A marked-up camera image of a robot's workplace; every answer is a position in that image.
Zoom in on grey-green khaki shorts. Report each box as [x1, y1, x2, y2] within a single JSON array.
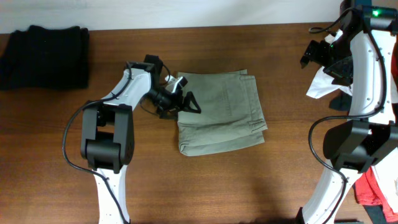
[[177, 70, 267, 156]]

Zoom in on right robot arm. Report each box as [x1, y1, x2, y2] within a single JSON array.
[[295, 1, 397, 224]]

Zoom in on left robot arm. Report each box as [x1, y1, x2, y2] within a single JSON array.
[[81, 55, 201, 223]]

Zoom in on white crumpled garment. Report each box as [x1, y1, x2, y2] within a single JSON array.
[[306, 29, 397, 103]]

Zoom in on dark teal garment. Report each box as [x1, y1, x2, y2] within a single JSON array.
[[329, 92, 352, 111]]

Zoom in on folded black garment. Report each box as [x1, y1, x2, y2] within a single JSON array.
[[1, 25, 90, 90]]

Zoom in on red garment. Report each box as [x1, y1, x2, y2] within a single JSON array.
[[354, 46, 398, 223]]

